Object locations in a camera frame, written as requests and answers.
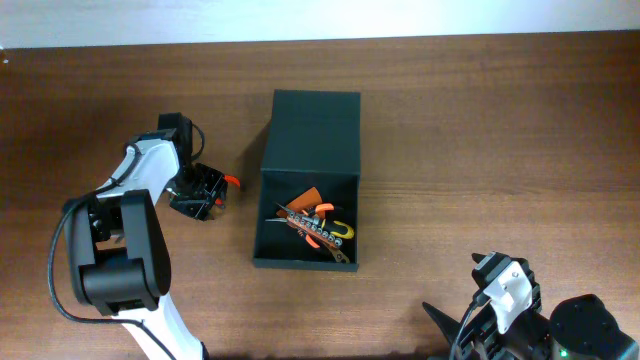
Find orange socket bit rail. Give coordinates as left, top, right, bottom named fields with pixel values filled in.
left=286, top=213, right=349, bottom=249

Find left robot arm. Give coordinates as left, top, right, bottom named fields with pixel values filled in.
left=47, top=122, right=228, bottom=359

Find small red cutting pliers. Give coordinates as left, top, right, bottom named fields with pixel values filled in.
left=214, top=175, right=241, bottom=209

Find yellow black screwdriver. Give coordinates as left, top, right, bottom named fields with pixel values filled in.
left=301, top=216, right=355, bottom=239

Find orange needle nose pliers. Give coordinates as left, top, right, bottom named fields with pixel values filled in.
left=266, top=204, right=342, bottom=249

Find orange scraper wooden handle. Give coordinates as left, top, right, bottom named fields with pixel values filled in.
left=285, top=186, right=352, bottom=265

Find dark green box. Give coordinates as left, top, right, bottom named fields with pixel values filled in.
left=253, top=90, right=361, bottom=272

